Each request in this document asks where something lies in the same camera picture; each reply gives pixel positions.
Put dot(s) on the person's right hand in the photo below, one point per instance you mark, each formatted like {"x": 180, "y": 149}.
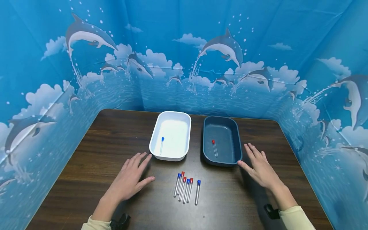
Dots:
{"x": 263, "y": 174}

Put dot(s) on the person's left hand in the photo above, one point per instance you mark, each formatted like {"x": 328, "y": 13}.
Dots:
{"x": 128, "y": 182}

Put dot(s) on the person's left index finger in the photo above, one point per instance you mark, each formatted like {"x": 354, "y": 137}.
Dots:
{"x": 145, "y": 164}

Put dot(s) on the person's left ring finger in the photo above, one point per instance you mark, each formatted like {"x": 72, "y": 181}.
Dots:
{"x": 133, "y": 161}

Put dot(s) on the person's right middle finger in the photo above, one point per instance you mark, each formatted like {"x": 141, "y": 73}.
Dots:
{"x": 255, "y": 152}

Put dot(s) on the person's right little finger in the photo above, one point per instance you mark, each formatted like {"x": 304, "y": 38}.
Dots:
{"x": 266, "y": 159}

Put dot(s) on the person's left little finger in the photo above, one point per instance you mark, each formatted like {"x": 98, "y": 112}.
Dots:
{"x": 126, "y": 164}

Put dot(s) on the person's left middle finger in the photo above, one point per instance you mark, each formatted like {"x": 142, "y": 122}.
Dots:
{"x": 139, "y": 162}

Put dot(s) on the person's right index finger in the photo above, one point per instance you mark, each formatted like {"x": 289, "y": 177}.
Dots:
{"x": 248, "y": 154}

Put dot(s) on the person's left thumb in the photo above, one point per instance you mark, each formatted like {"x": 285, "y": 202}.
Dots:
{"x": 146, "y": 183}

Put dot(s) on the person's right ring finger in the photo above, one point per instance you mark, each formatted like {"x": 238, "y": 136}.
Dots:
{"x": 261, "y": 156}

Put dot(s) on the person's right thumb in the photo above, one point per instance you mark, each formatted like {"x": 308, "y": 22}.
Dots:
{"x": 245, "y": 168}

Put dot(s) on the person's left forearm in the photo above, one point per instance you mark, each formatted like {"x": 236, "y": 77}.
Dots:
{"x": 100, "y": 214}

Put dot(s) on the person's right forearm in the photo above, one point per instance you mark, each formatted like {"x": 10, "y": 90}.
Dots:
{"x": 287, "y": 210}

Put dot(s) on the clear tube blue cap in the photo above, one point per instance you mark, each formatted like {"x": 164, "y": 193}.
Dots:
{"x": 162, "y": 146}

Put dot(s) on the dark blue plastic tray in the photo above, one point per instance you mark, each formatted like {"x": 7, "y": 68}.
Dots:
{"x": 225, "y": 140}

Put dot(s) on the clear tube red cap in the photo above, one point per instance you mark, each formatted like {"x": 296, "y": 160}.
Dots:
{"x": 214, "y": 149}

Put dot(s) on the row of capped clear tubes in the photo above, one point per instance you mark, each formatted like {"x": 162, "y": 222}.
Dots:
{"x": 185, "y": 190}

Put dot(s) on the white plastic tray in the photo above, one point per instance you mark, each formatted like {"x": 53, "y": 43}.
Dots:
{"x": 175, "y": 134}

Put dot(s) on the black wrist band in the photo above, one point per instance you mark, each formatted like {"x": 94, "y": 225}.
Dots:
{"x": 271, "y": 211}
{"x": 120, "y": 222}

